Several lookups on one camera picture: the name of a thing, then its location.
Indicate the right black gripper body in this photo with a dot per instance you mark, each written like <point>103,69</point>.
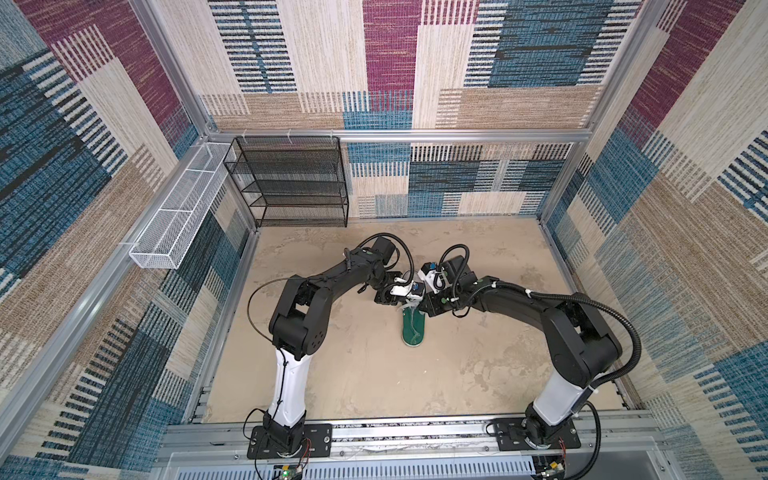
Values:
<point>442,301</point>

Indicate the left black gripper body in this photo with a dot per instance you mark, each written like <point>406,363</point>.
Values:
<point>382,295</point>

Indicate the white shoelace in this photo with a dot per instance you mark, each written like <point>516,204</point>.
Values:
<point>413,318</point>

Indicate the green canvas sneaker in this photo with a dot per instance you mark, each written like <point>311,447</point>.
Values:
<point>412,338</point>

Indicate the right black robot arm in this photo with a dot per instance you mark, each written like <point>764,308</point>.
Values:
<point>581,346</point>

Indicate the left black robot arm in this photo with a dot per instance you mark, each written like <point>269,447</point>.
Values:
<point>299,326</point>

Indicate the black wire mesh shelf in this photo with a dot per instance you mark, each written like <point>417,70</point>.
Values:
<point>290,181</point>

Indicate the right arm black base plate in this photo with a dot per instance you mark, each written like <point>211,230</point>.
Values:
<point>522,434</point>

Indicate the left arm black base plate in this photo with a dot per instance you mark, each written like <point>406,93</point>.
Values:
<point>313,440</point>

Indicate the white wire mesh basket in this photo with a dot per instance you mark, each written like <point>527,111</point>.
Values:
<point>165,241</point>

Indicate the aluminium mounting rail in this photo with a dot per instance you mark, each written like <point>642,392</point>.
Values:
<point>625,445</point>

